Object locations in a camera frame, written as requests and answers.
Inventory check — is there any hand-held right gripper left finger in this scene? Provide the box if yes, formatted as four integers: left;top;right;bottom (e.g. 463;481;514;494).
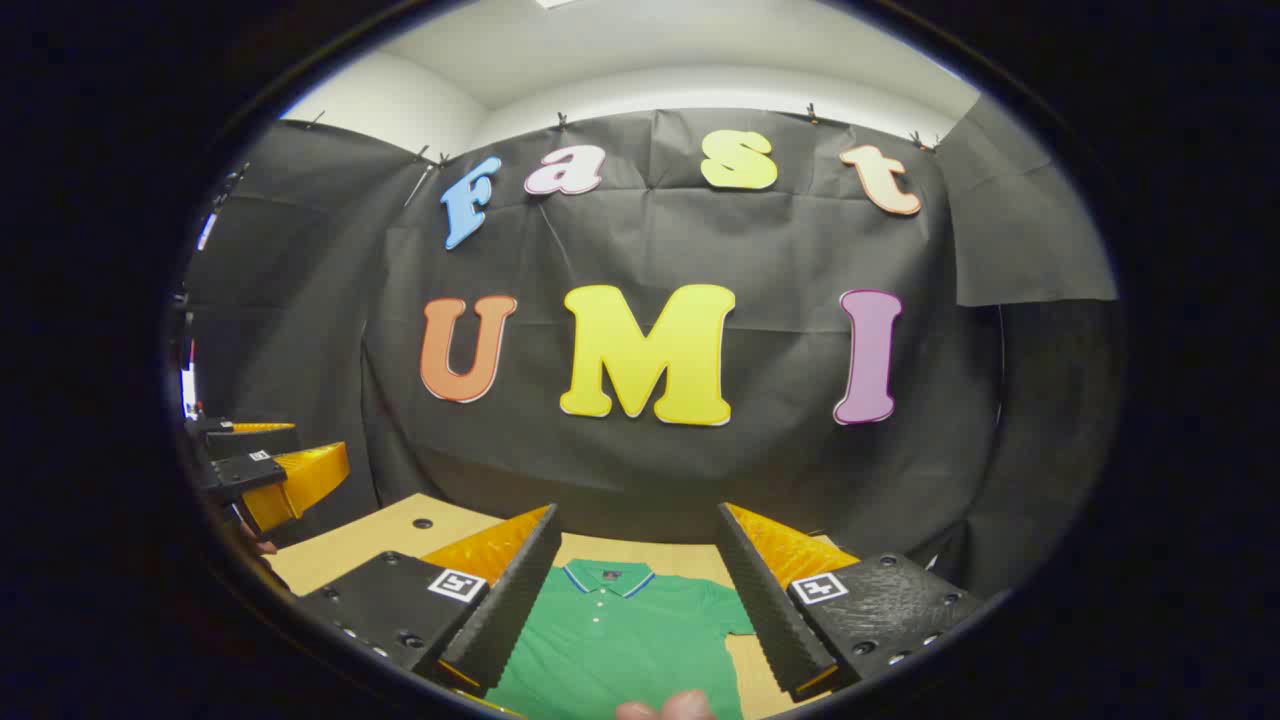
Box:
295;503;562;701

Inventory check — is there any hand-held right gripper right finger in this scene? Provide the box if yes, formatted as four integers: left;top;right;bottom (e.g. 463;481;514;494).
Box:
716;502;986;703

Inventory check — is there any green T-shirt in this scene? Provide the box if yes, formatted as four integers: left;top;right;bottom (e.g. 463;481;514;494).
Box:
485;559;757;720

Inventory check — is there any black backdrop cloth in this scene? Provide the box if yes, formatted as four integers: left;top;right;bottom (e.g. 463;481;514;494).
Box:
180;95;1119;601

